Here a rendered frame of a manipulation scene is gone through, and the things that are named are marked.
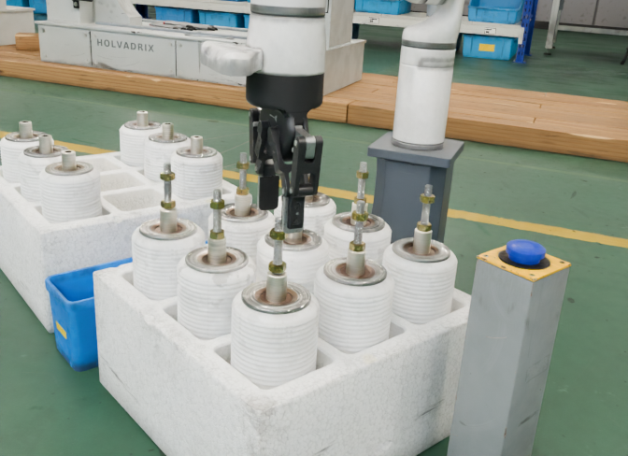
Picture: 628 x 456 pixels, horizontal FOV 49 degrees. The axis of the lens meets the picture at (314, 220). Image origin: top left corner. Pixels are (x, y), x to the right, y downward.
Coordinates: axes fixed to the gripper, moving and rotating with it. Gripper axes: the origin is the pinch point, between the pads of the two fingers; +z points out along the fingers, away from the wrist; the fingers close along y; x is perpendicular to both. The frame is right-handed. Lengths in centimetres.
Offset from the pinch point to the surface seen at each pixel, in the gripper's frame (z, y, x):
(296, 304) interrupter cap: 10.1, -2.5, -1.3
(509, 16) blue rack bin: 4, 347, -316
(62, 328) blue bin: 30, 35, 20
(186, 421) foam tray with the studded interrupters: 26.9, 3.8, 9.1
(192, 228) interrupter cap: 10.1, 21.6, 3.6
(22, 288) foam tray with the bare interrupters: 33, 58, 25
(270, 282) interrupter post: 8.1, -0.5, 1.0
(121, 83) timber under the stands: 31, 252, -25
